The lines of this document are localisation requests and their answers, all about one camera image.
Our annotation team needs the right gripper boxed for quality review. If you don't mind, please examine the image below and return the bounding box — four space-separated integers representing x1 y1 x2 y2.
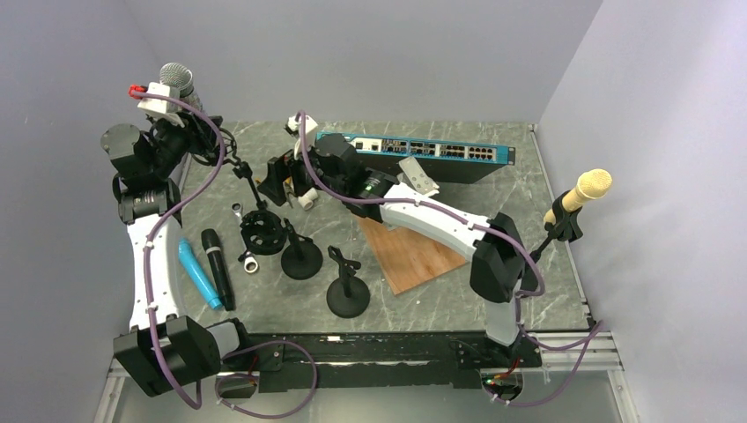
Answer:
257 134 346 206

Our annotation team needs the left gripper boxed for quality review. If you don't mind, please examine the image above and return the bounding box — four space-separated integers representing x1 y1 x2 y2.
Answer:
151 108 225 179

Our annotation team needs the tripod shock mount stand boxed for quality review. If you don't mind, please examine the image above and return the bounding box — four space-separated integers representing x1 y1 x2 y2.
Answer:
208 128 268 212

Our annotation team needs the shock mount desk stand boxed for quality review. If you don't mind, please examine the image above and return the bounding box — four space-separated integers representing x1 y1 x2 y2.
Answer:
242 210 323 280

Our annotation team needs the silver mesh glitter microphone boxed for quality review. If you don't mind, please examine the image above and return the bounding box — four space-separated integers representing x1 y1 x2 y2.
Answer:
159 62 204 112

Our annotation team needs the black handheld microphone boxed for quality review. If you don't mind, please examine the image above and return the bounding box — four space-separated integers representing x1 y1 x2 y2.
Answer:
201 228 236 311

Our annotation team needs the blue foam microphone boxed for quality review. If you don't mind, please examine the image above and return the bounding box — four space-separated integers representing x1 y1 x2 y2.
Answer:
178 238 223 310

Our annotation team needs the clip desk mic stand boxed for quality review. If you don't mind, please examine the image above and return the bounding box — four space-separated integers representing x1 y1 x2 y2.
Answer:
326 246 371 319

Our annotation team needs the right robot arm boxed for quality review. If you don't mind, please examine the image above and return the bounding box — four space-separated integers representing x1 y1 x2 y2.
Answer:
259 133 529 366

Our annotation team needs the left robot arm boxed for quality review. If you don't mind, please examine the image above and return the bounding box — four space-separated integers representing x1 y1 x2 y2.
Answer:
100 113 254 397

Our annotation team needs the right clip mic stand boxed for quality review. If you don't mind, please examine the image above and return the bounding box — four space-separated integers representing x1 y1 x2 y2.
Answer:
530 189 583 262

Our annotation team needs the yellow foam microphone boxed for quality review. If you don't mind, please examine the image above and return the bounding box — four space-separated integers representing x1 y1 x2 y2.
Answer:
560 168 613 213

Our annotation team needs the silver combination wrench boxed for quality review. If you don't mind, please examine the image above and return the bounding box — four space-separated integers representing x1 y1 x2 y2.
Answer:
231 202 259 274

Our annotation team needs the wooden board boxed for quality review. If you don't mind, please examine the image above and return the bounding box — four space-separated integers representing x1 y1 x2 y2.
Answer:
357 218 466 295

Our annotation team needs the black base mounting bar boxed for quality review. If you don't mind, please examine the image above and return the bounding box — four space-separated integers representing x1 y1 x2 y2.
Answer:
222 330 543 393

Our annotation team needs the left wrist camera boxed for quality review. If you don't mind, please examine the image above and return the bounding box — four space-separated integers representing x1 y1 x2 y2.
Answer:
128 82 184 127

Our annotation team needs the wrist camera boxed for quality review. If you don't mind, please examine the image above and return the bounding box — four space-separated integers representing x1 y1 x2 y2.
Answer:
128 82 184 127
285 114 319 160

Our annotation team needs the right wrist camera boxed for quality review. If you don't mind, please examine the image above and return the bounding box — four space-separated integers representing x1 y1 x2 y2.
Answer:
285 114 319 160

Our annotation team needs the white hinged bracket fixture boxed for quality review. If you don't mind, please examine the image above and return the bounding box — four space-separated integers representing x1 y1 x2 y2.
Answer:
397 156 440 197

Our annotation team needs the blue network switch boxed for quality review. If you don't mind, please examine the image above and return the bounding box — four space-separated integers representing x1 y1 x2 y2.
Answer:
342 133 516 184

